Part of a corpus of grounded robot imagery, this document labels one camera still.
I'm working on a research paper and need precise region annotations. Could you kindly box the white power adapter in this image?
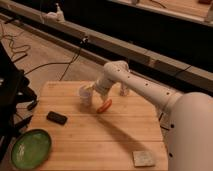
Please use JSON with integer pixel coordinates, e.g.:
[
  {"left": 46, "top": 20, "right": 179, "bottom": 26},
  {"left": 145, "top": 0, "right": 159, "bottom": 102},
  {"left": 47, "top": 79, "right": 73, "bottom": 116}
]
[{"left": 46, "top": 4, "right": 65, "bottom": 22}]

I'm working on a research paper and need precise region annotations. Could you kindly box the green ceramic bowl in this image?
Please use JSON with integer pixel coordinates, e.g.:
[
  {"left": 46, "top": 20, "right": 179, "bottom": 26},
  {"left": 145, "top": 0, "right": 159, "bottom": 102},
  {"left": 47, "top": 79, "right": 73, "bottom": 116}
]
[{"left": 11, "top": 129, "right": 52, "bottom": 170}]

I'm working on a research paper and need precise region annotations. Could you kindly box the black chair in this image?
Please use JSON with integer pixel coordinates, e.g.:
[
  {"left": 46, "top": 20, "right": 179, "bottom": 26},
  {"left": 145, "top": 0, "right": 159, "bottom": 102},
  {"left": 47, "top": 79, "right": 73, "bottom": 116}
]
[{"left": 0, "top": 42, "right": 37, "bottom": 163}]

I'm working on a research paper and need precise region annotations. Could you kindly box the black floor cable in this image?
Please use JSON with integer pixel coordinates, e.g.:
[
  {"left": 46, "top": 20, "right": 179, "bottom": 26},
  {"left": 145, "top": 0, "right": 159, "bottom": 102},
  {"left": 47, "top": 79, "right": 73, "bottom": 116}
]
[{"left": 23, "top": 37, "right": 90, "bottom": 82}]

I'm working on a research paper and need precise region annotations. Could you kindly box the orange sausage toy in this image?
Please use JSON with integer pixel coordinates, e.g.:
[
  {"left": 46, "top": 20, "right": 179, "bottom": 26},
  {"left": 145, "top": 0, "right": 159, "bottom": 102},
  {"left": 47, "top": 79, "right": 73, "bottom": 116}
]
[{"left": 97, "top": 99, "right": 112, "bottom": 114}]

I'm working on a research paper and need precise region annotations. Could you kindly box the white spray bottle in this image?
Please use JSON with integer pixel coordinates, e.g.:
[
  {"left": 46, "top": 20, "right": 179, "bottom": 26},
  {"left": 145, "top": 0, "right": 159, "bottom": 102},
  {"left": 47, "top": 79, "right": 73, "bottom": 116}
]
[{"left": 120, "top": 84, "right": 130, "bottom": 96}]

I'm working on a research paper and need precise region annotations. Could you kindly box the beige square sponge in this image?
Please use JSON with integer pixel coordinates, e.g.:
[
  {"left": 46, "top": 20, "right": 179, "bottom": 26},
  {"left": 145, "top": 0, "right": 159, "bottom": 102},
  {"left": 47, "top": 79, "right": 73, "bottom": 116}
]
[{"left": 133, "top": 151, "right": 155, "bottom": 167}]

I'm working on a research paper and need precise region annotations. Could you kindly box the wooden cutting board table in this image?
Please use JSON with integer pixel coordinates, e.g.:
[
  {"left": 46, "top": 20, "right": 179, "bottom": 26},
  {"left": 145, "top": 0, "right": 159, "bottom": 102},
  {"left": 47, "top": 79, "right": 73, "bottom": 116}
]
[{"left": 29, "top": 81, "right": 168, "bottom": 171}]

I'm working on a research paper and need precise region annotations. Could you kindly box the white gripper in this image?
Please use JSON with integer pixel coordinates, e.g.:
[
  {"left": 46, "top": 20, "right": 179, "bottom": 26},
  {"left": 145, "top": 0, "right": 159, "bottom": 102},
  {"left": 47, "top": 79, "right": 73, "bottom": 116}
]
[{"left": 82, "top": 79, "right": 112, "bottom": 104}]

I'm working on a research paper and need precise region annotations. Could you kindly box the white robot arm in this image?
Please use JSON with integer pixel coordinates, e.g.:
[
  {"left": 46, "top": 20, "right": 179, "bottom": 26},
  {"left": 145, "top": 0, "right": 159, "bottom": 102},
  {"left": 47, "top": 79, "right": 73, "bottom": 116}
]
[{"left": 81, "top": 61, "right": 213, "bottom": 171}]

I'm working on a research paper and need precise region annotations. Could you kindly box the black rectangular block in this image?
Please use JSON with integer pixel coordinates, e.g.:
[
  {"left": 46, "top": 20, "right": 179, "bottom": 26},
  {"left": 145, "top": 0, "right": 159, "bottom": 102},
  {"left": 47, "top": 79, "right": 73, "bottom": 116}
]
[{"left": 46, "top": 111, "right": 67, "bottom": 125}]

